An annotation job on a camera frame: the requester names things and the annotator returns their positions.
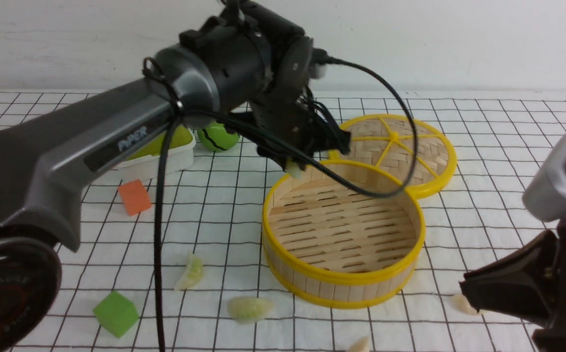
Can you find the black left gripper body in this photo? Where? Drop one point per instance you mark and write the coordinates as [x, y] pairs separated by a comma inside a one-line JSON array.
[[301, 122]]

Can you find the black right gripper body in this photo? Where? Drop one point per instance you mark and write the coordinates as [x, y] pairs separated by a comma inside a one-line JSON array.
[[529, 284]]

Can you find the pale green dumpling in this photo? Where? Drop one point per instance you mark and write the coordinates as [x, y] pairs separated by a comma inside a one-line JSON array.
[[295, 169]]

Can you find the white pleated dumpling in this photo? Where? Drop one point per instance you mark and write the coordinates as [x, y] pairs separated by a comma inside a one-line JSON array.
[[461, 303]]

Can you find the green tinted dumpling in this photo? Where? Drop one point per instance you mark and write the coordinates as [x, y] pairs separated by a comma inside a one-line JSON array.
[[192, 274]]

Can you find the cream white dumpling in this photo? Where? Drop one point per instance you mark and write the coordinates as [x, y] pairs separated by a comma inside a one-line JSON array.
[[361, 345]]

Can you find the light green dumpling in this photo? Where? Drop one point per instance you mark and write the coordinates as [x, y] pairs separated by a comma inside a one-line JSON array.
[[246, 310]]

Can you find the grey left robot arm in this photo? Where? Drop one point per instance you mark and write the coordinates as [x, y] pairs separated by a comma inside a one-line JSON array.
[[246, 68]]

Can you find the yellow woven bamboo steamer lid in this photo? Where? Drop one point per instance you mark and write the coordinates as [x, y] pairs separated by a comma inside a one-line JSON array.
[[386, 141]]

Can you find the yellow rimmed bamboo steamer tray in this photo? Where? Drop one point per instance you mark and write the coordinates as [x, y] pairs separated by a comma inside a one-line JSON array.
[[333, 247]]

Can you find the green striped watermelon ball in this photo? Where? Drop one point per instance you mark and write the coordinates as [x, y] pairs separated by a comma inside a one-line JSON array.
[[216, 138]]

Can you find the orange foam cube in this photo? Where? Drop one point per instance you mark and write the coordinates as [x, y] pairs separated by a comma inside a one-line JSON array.
[[135, 197]]

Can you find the white black grid tablecloth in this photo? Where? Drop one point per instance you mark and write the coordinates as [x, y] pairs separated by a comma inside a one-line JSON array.
[[213, 209]]

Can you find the green foam cube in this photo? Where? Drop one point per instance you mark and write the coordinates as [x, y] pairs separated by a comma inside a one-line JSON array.
[[116, 314]]

